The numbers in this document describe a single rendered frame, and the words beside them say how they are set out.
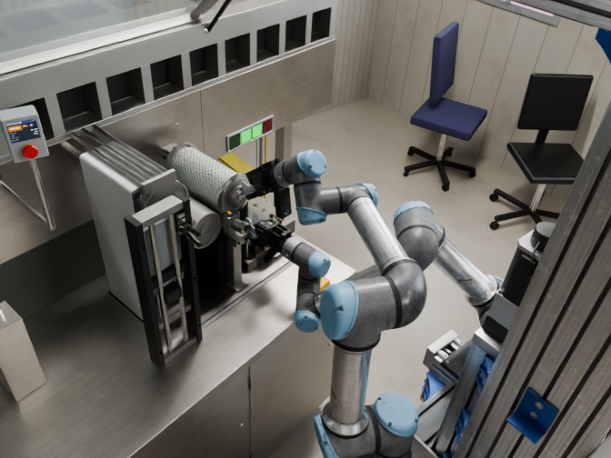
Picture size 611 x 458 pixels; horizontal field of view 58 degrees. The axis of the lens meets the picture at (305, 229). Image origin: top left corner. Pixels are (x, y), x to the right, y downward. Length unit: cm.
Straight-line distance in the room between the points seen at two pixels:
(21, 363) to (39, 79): 75
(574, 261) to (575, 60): 313
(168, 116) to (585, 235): 132
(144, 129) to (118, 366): 74
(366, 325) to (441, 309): 210
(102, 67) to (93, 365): 86
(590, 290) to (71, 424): 130
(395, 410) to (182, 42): 125
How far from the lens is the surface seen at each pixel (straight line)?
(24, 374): 171
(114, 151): 160
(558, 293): 114
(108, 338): 183
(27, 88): 162
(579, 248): 108
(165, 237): 146
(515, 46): 434
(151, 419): 163
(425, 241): 153
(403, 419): 147
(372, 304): 113
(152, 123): 186
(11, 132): 127
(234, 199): 170
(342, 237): 356
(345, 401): 133
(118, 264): 177
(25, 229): 178
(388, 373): 287
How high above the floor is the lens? 226
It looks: 39 degrees down
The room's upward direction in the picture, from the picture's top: 4 degrees clockwise
